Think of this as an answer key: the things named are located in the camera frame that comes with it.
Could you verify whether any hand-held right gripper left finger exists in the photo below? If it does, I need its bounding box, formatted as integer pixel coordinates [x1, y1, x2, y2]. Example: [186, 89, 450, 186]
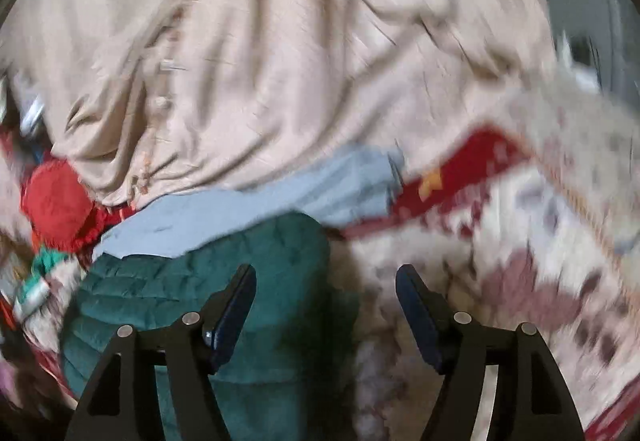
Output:
[64, 264, 258, 441]

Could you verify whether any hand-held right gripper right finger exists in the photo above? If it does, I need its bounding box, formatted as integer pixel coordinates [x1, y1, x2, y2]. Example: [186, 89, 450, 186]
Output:
[395, 264, 586, 441]

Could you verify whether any green puffer jacket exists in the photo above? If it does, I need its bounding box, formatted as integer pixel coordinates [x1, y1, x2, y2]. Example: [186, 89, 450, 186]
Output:
[59, 212, 362, 441]

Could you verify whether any floral red patterned blanket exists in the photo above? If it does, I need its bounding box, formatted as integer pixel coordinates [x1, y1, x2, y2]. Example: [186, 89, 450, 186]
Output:
[0, 76, 640, 441]

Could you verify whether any light blue fleece garment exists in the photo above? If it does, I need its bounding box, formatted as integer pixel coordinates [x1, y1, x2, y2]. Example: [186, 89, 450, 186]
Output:
[91, 144, 407, 261]

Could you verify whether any green and white cloth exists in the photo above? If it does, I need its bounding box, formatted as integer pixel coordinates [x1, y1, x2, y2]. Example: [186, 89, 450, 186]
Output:
[13, 247, 71, 322]

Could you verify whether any red ruffled cushion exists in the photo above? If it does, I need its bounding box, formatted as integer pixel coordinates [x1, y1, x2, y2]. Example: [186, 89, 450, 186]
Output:
[20, 159, 117, 255]

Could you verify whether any beige fringed bedspread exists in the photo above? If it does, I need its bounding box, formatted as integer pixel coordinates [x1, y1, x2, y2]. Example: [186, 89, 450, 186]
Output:
[0, 0, 561, 212]

